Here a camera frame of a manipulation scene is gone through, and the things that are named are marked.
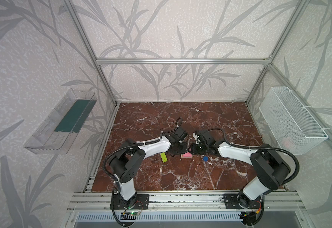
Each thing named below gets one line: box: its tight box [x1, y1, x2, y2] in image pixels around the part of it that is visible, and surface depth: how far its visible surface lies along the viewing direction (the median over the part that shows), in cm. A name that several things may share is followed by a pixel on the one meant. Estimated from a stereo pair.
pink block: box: [182, 151, 193, 158], surface depth 90 cm
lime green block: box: [159, 152, 168, 163], surface depth 90 cm
